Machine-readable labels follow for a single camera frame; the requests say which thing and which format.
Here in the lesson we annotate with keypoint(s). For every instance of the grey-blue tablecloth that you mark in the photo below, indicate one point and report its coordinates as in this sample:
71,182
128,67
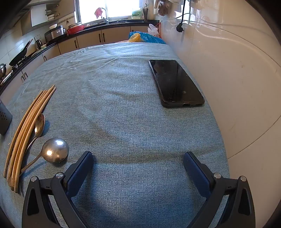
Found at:
120,109

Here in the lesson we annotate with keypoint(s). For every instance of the steel kettle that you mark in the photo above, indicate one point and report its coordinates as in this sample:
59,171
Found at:
38,43

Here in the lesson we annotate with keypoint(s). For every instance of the holder with dark chopsticks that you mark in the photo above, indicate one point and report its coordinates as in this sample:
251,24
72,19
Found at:
145,16

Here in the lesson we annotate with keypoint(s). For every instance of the beige kitchen base cabinets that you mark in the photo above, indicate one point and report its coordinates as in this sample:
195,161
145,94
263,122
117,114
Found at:
65,45

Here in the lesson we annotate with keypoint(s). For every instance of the steel rice cooker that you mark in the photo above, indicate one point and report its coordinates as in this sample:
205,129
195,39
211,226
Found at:
54,34

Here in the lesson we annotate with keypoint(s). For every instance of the black wok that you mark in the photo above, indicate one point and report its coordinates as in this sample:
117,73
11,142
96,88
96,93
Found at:
19,57

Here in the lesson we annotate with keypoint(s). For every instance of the kitchen window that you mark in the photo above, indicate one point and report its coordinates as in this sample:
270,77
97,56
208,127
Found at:
120,8

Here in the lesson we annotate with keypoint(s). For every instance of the round steel soup spoon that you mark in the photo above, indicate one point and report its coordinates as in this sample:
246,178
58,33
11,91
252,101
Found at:
56,150

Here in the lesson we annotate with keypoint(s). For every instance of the blue plastic bag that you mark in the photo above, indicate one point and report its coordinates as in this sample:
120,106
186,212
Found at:
151,38

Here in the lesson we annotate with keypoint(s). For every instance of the white plastic bag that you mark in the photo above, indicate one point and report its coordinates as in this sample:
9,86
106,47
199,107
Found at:
153,29

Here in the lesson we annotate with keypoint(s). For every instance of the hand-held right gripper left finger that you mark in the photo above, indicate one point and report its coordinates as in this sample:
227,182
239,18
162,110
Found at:
79,173

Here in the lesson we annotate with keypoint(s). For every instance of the dark grey utensil holder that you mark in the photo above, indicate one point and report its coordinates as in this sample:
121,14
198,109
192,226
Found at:
4,120

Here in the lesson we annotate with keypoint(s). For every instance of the small bronze metal spoon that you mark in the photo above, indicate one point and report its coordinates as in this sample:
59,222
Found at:
40,126

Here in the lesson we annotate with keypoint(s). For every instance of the green and white box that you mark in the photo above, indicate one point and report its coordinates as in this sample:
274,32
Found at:
136,15

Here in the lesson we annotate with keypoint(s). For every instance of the steel pot with lid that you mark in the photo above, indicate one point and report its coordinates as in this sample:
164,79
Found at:
2,70

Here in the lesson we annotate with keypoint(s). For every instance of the pink-red rag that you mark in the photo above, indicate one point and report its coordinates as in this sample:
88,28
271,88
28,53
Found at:
98,12

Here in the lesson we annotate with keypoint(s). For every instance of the red basin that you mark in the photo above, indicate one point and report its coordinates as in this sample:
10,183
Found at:
75,30

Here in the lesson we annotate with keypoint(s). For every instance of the yellow plastic bag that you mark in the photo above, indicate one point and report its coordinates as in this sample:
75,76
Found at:
134,38

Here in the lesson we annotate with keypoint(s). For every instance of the white bowl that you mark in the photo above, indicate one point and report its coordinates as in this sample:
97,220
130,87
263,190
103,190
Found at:
53,26

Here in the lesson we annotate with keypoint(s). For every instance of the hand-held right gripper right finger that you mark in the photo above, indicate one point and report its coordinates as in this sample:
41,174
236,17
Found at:
197,175

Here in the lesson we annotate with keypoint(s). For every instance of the beige wall cabinets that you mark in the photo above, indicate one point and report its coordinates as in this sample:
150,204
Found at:
39,15

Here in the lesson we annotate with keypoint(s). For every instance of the black smartphone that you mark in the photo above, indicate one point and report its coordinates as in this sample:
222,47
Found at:
175,83

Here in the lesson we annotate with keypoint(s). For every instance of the steel kitchen faucet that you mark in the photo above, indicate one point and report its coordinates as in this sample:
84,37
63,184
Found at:
107,17

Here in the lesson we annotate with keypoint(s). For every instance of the stack of white dishes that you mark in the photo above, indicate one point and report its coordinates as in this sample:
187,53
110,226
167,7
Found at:
52,15

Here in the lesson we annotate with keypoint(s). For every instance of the bundle of wooden chopsticks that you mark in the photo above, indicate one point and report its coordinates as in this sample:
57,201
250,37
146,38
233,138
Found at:
22,133

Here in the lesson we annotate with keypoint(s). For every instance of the brown hanging bag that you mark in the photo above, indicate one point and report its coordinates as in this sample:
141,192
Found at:
163,8

